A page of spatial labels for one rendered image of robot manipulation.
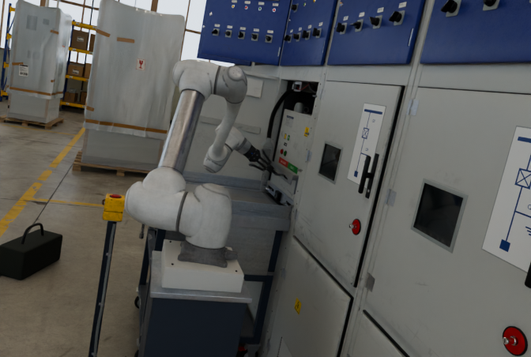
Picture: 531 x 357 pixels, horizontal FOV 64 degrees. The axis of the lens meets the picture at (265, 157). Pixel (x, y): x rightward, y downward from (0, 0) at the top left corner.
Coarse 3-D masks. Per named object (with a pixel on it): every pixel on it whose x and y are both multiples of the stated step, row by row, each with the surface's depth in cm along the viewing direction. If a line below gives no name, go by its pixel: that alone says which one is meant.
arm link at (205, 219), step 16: (192, 192) 160; (208, 192) 154; (224, 192) 157; (192, 208) 153; (208, 208) 153; (224, 208) 155; (192, 224) 153; (208, 224) 153; (224, 224) 156; (192, 240) 155; (208, 240) 154; (224, 240) 159
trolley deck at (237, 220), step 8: (192, 184) 257; (232, 192) 258; (240, 192) 261; (248, 192) 266; (256, 192) 270; (240, 200) 243; (248, 200) 246; (256, 200) 250; (264, 200) 254; (232, 216) 211; (240, 216) 212; (248, 216) 214; (256, 216) 217; (232, 224) 212; (240, 224) 213; (248, 224) 214; (256, 224) 216; (264, 224) 217; (272, 224) 218; (280, 224) 220; (288, 224) 221
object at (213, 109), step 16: (256, 80) 272; (272, 80) 274; (256, 96) 274; (272, 96) 275; (208, 112) 281; (224, 112) 280; (240, 112) 279; (256, 112) 278; (208, 128) 283; (240, 128) 278; (256, 128) 277; (192, 144) 285; (208, 144) 284; (256, 144) 280; (192, 160) 287; (240, 160) 283; (240, 176) 284; (256, 176) 283
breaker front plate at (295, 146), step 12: (300, 120) 239; (288, 132) 254; (300, 132) 237; (288, 144) 251; (300, 144) 234; (276, 156) 269; (288, 156) 248; (300, 156) 232; (276, 180) 263; (288, 180) 243; (288, 192) 241
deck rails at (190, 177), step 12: (192, 180) 262; (204, 180) 264; (216, 180) 266; (228, 180) 268; (240, 180) 271; (252, 180) 273; (240, 204) 214; (252, 204) 216; (264, 204) 218; (264, 216) 219; (276, 216) 222; (288, 216) 224
